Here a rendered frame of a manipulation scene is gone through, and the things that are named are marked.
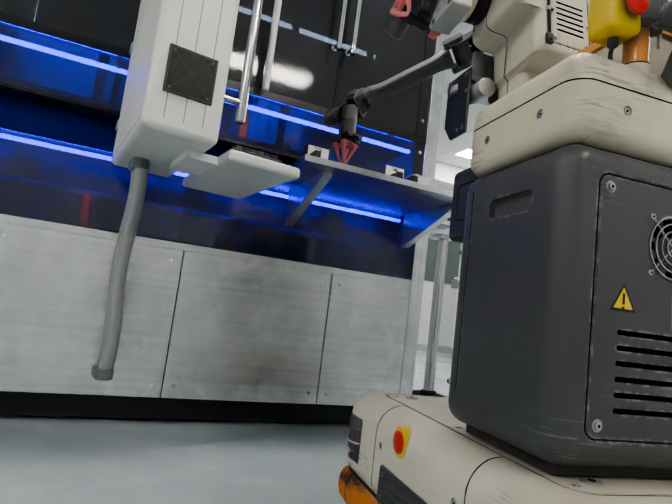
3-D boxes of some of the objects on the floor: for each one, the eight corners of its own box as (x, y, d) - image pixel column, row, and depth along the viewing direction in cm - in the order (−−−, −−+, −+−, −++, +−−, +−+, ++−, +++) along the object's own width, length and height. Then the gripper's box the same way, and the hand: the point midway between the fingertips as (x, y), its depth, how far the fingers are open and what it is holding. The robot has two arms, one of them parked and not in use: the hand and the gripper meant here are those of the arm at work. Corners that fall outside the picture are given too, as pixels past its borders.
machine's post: (387, 426, 200) (438, -44, 225) (400, 426, 202) (448, -39, 227) (395, 431, 194) (446, -53, 219) (408, 431, 196) (457, -48, 221)
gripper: (331, 121, 172) (326, 163, 170) (350, 114, 164) (344, 158, 162) (346, 127, 176) (341, 169, 174) (365, 121, 168) (359, 164, 166)
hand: (343, 161), depth 168 cm, fingers closed, pressing on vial
